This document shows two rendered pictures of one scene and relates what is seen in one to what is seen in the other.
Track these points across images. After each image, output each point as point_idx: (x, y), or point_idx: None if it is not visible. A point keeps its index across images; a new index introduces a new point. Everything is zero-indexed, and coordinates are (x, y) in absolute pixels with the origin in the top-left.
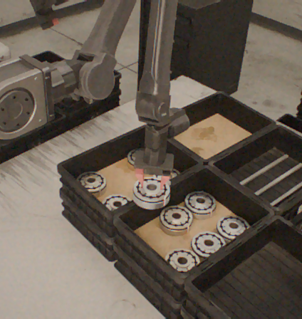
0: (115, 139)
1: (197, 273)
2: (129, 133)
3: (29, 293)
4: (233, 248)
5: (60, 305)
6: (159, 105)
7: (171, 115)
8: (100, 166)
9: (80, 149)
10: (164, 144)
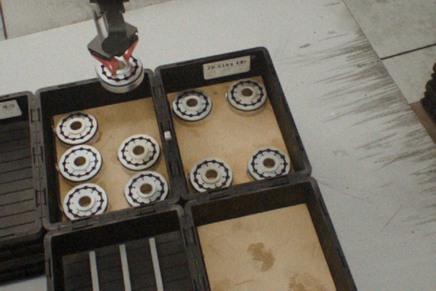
0: (290, 119)
1: (31, 105)
2: (296, 140)
3: (172, 50)
4: (33, 152)
5: (144, 67)
6: None
7: (99, 7)
8: (278, 118)
9: (387, 159)
10: (94, 20)
